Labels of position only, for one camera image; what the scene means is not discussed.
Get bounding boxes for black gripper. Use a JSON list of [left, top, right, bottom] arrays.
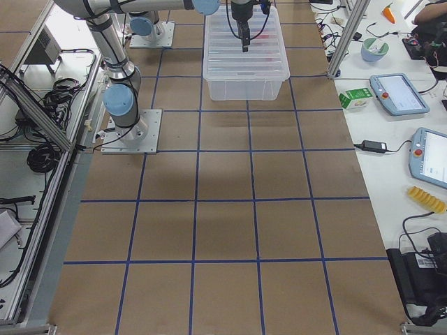
[[231, 0, 252, 52]]

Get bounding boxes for clear plastic box lid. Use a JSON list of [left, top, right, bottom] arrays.
[[203, 4, 290, 81]]

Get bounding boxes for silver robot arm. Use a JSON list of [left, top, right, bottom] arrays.
[[130, 10, 165, 40], [55, 1, 221, 147]]

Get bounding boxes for clear plastic storage box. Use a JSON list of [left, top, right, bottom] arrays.
[[207, 80, 283, 101]]

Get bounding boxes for green blue bowl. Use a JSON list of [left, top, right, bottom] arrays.
[[360, 38, 389, 63]]

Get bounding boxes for green white carton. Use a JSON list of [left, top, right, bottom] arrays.
[[339, 87, 373, 110]]

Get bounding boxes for orange toy carrot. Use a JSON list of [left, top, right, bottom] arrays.
[[381, 3, 396, 24]]

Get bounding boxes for teach pendant far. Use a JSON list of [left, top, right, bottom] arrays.
[[369, 73, 430, 116]]

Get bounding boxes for teach pendant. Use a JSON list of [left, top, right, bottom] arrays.
[[369, 73, 430, 116], [409, 128, 446, 188]]

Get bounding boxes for black power adapter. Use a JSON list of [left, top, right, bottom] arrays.
[[362, 140, 388, 154]]

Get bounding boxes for teach pendant near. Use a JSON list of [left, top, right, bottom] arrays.
[[409, 128, 446, 188]]

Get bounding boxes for yellow toy corn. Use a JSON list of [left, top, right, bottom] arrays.
[[406, 186, 446, 214]]

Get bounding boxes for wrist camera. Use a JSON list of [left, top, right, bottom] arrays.
[[258, 0, 271, 15]]

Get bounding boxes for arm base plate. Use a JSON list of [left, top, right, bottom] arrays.
[[130, 18, 175, 49], [100, 110, 162, 154]]

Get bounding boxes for aluminium frame post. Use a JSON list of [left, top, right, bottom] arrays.
[[327, 0, 370, 79]]

